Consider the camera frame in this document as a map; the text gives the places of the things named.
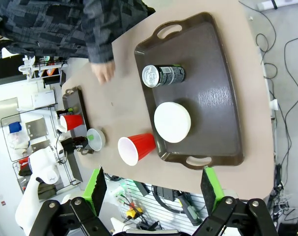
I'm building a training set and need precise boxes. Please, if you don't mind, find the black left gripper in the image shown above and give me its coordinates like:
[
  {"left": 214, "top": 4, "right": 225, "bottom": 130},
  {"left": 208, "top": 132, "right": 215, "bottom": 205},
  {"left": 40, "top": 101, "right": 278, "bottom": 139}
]
[{"left": 28, "top": 134, "right": 110, "bottom": 236}]

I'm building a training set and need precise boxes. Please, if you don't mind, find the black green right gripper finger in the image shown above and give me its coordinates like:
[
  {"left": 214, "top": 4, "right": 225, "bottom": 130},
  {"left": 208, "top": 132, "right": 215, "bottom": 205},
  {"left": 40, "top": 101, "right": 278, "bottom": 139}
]
[{"left": 192, "top": 166, "right": 279, "bottom": 236}]

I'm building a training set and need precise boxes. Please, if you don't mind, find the red plastic cup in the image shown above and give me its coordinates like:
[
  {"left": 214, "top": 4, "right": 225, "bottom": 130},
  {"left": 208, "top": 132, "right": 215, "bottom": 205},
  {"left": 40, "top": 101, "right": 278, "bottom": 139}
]
[
  {"left": 117, "top": 133, "right": 157, "bottom": 167},
  {"left": 59, "top": 114, "right": 84, "bottom": 132}
]

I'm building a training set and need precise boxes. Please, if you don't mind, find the person forearm in dark sleeve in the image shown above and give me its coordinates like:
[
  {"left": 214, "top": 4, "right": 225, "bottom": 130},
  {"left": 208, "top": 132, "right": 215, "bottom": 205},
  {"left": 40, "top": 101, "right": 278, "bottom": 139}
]
[{"left": 83, "top": 14, "right": 115, "bottom": 65}]

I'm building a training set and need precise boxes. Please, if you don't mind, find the person bare hand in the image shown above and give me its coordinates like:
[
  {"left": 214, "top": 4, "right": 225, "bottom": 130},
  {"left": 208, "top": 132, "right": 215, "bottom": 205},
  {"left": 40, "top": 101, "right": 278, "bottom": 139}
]
[{"left": 91, "top": 61, "right": 116, "bottom": 86}]

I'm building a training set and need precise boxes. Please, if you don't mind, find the grey green power tool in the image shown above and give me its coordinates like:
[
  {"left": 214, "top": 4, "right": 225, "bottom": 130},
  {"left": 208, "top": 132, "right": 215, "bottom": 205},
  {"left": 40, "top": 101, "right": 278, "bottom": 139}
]
[{"left": 179, "top": 194, "right": 201, "bottom": 226}]

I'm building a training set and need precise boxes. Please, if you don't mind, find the yellow hand tool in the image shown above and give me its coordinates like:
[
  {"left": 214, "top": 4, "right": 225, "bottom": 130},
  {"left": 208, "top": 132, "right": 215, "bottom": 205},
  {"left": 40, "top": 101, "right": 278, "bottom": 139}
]
[{"left": 126, "top": 207, "right": 142, "bottom": 220}]

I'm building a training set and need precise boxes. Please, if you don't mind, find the dark brown serving tray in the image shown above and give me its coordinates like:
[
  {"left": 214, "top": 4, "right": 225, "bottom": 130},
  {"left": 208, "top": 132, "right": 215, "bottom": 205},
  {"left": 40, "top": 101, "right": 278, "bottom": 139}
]
[
  {"left": 134, "top": 11, "right": 245, "bottom": 170},
  {"left": 62, "top": 86, "right": 95, "bottom": 155}
]

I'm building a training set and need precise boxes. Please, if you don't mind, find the grey metal plate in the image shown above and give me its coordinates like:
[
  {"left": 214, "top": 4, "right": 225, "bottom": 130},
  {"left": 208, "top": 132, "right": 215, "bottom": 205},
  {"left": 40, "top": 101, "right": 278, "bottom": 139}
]
[{"left": 25, "top": 117, "right": 49, "bottom": 136}]

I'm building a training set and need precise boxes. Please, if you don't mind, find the white slatted panel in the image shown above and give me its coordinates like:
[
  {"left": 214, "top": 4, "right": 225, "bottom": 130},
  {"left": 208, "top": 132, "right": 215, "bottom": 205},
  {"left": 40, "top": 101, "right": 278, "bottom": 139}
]
[{"left": 109, "top": 180, "right": 208, "bottom": 232}]

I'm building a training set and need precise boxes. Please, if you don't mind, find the white cardboard box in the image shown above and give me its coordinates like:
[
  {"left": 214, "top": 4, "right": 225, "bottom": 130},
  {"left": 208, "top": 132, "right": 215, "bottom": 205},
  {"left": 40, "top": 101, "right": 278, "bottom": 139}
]
[{"left": 31, "top": 88, "right": 56, "bottom": 109}]

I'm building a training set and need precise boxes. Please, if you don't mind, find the blue cloth item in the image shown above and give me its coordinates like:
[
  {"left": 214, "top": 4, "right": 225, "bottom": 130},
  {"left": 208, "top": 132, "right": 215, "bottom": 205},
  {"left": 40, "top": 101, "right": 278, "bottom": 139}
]
[{"left": 8, "top": 122, "right": 22, "bottom": 134}]

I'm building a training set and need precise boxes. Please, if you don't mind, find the person in dark patterned jacket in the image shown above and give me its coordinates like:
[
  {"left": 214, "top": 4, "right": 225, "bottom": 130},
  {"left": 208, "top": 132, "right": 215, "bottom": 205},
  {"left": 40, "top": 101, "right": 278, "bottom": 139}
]
[{"left": 0, "top": 0, "right": 156, "bottom": 65}]

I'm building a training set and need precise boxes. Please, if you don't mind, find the white power strip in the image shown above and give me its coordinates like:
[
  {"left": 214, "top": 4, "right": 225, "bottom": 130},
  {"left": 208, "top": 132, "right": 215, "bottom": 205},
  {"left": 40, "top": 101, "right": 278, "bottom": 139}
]
[{"left": 257, "top": 0, "right": 298, "bottom": 11}]

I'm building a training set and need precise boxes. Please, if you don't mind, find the coiled black cable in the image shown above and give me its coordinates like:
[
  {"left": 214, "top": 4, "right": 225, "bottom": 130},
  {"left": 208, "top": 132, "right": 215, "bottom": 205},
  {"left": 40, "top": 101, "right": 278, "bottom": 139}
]
[{"left": 152, "top": 185, "right": 186, "bottom": 214}]

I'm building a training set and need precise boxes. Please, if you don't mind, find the wire shelf rack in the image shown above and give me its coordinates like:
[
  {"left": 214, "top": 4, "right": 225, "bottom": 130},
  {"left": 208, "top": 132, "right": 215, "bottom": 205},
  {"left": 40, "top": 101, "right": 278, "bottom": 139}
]
[{"left": 0, "top": 115, "right": 54, "bottom": 163}]

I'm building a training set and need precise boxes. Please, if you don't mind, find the long black floor cable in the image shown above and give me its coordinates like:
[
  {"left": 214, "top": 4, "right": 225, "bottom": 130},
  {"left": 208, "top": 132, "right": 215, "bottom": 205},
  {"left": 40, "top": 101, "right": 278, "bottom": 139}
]
[
  {"left": 273, "top": 34, "right": 298, "bottom": 170},
  {"left": 239, "top": 0, "right": 293, "bottom": 173}
]

